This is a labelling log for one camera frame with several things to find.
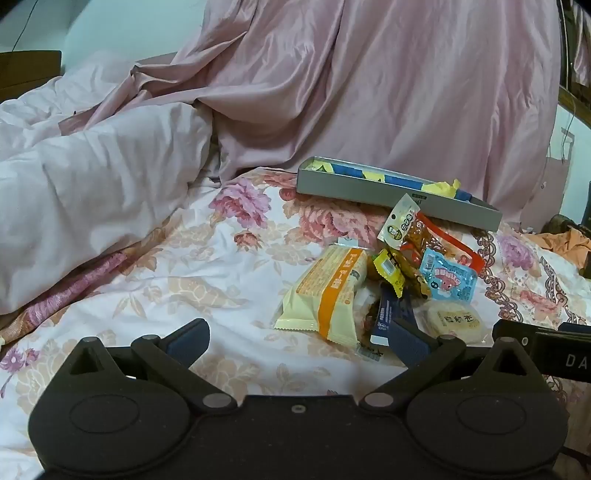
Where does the grey cardboard box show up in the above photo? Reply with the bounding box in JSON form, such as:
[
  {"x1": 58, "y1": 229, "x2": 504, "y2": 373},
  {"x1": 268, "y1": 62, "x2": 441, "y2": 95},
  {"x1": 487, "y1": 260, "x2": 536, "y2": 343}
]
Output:
[{"x1": 295, "y1": 157, "x2": 504, "y2": 232}]

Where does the dark blue snack packet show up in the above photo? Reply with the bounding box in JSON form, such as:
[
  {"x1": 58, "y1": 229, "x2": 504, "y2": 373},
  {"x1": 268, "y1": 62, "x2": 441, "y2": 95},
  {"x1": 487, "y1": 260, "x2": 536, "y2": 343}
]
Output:
[{"x1": 369, "y1": 284, "x2": 416, "y2": 347}]

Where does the floral bedsheet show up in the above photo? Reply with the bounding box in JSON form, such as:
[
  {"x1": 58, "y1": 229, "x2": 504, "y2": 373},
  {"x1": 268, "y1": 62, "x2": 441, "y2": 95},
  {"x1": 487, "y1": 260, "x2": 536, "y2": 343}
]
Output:
[{"x1": 0, "y1": 166, "x2": 591, "y2": 480}]

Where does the pink satin sheet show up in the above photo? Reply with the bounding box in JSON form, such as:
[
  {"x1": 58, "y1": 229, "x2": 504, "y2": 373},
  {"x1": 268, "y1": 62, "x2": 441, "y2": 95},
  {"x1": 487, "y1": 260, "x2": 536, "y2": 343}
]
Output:
[{"x1": 60, "y1": 0, "x2": 561, "y2": 222}]

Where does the pale pink duvet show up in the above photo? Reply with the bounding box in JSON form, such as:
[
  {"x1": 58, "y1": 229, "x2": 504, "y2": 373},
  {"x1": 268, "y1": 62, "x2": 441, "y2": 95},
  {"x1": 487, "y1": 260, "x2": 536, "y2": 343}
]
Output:
[{"x1": 0, "y1": 51, "x2": 222, "y2": 315}]

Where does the yellow snack packet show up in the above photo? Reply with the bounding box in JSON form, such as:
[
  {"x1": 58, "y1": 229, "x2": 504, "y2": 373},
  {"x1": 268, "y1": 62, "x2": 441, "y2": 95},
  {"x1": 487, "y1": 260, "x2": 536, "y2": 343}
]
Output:
[{"x1": 372, "y1": 249, "x2": 407, "y2": 296}]

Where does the wooden bed frame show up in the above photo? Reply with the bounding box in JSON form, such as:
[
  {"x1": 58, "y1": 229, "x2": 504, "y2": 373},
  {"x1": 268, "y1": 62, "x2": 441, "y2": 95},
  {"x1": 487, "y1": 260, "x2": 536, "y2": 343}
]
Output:
[{"x1": 556, "y1": 0, "x2": 591, "y2": 116}]

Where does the light blue snack packet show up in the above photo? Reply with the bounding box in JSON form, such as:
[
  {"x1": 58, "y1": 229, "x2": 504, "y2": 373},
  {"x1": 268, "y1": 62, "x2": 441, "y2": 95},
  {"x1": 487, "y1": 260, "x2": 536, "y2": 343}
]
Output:
[{"x1": 419, "y1": 247, "x2": 478, "y2": 303}]

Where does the brown cardboard box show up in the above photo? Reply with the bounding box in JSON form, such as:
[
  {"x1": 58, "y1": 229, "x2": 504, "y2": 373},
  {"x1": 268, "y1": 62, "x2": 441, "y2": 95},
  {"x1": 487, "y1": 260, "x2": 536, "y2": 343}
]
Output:
[{"x1": 0, "y1": 50, "x2": 62, "y2": 100}]

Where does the cream orange bread packet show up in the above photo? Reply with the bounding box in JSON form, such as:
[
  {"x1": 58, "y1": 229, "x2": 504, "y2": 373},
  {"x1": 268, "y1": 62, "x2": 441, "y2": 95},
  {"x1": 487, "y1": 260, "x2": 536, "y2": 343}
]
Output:
[{"x1": 274, "y1": 244, "x2": 370, "y2": 349}]

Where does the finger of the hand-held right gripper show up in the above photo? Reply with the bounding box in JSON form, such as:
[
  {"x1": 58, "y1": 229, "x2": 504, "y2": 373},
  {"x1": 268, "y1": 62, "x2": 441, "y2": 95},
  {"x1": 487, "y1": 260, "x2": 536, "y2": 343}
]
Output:
[{"x1": 492, "y1": 320, "x2": 561, "y2": 344}]

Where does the round white rice cake packet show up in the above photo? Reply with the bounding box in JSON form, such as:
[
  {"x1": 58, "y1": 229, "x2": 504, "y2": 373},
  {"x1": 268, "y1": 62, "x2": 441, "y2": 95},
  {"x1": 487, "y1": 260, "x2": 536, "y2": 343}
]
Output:
[{"x1": 422, "y1": 302, "x2": 490, "y2": 344}]

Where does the yellow crumpled paper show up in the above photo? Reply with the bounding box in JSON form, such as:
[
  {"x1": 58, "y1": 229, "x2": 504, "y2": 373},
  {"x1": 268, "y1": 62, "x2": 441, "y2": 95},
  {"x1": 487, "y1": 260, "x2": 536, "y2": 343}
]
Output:
[{"x1": 422, "y1": 179, "x2": 462, "y2": 200}]

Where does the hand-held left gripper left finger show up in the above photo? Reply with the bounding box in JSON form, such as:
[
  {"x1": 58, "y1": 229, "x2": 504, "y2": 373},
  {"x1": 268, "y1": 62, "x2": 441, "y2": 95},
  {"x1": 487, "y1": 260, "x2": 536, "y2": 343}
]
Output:
[{"x1": 58, "y1": 318, "x2": 238, "y2": 415}]

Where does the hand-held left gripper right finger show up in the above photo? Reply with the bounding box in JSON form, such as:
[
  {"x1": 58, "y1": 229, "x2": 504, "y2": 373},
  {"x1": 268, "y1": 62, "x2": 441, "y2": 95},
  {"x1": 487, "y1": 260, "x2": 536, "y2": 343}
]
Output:
[{"x1": 359, "y1": 318, "x2": 539, "y2": 414}]

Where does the orange cloth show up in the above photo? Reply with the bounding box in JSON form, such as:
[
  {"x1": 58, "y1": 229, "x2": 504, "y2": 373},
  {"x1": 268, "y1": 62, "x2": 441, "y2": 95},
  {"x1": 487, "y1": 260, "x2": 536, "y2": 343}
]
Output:
[{"x1": 531, "y1": 226, "x2": 591, "y2": 280}]

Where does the red snack packet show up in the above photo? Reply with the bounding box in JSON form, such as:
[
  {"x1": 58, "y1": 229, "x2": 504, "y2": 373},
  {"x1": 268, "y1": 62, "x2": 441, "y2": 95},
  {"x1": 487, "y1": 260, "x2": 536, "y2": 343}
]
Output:
[{"x1": 399, "y1": 210, "x2": 485, "y2": 273}]

